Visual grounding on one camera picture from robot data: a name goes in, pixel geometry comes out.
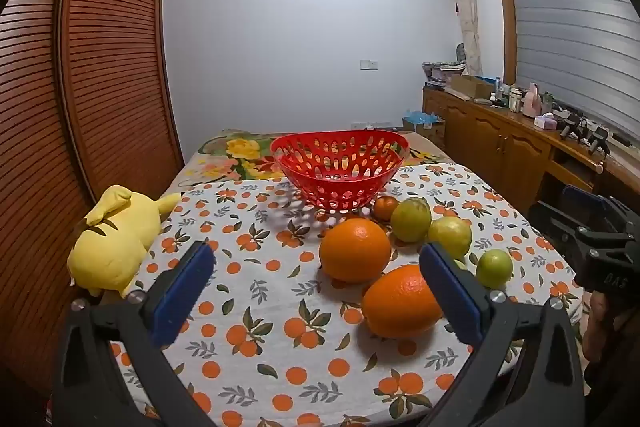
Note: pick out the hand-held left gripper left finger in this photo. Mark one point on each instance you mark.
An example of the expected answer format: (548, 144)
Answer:
(185, 287)

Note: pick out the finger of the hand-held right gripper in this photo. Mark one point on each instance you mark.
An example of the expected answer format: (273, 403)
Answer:
(600, 209)
(560, 227)

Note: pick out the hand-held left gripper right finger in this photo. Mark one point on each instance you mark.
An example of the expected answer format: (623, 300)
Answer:
(450, 292)

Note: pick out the small green citrus fruit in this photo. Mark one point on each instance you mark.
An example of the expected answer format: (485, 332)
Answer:
(494, 268)

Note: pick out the large oval orange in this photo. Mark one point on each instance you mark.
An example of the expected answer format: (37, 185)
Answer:
(395, 307)

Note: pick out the yellow-green citrus fruit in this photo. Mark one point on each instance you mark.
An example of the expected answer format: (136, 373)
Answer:
(450, 234)

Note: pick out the large green citrus fruit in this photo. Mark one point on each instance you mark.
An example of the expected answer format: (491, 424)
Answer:
(410, 219)

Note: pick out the large round orange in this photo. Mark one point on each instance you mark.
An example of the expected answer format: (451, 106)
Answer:
(355, 249)

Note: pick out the red perforated plastic basket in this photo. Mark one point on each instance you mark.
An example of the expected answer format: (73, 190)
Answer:
(340, 194)

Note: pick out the person's right forearm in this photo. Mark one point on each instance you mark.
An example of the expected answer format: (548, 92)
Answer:
(615, 387)

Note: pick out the person's right hand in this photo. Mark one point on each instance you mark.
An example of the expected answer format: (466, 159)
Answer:
(596, 322)

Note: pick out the small black stand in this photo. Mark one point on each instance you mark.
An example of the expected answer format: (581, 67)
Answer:
(599, 142)
(571, 127)

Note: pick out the yellow plush toy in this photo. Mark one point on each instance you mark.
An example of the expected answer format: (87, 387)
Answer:
(115, 237)

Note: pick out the orange print tablecloth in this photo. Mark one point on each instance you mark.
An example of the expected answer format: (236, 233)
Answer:
(280, 287)

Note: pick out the pink tissue box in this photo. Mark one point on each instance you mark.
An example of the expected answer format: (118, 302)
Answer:
(545, 122)

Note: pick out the wooden sideboard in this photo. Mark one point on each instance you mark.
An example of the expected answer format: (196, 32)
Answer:
(500, 142)

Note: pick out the small tangerine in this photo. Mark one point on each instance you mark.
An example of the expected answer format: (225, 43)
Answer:
(384, 208)

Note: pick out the pink bottle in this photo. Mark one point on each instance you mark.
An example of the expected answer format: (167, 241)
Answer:
(531, 102)

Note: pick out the group of small bottles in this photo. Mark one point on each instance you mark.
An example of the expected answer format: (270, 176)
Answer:
(510, 99)

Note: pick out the floral blanket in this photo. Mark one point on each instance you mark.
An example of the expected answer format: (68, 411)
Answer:
(240, 152)

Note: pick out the box with blue bag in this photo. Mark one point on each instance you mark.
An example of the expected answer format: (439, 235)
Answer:
(425, 127)

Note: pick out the cardboard box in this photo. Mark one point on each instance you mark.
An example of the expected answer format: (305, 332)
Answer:
(467, 87)

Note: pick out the grey window blind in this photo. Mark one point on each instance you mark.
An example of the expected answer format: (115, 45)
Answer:
(565, 22)

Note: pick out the stack of papers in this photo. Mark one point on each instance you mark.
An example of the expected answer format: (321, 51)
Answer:
(440, 72)

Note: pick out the small grey fan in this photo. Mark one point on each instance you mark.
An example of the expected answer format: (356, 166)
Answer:
(462, 53)

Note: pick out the white patterned curtain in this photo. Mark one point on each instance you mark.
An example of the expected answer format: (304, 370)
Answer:
(467, 7)

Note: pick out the wooden louvered wardrobe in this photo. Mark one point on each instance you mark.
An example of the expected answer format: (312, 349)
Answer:
(115, 57)

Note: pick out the wooden window frame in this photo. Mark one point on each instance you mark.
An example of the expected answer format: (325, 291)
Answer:
(506, 7)

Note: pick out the white wall socket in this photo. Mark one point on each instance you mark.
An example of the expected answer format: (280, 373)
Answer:
(368, 65)

